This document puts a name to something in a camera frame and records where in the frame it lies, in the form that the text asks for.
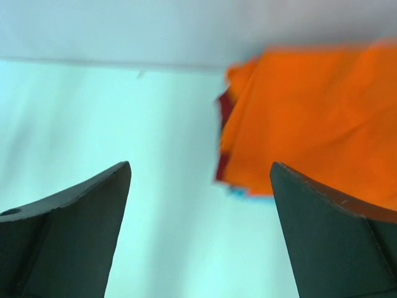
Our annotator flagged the orange t shirt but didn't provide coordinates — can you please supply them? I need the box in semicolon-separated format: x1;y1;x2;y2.
216;40;396;210

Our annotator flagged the folded light blue t shirt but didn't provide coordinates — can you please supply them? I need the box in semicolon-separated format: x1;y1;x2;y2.
228;186;274;200

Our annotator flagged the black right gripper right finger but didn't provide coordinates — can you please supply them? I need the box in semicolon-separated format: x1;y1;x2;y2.
270;162;396;297

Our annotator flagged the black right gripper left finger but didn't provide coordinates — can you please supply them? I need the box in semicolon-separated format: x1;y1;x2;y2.
1;161;132;298

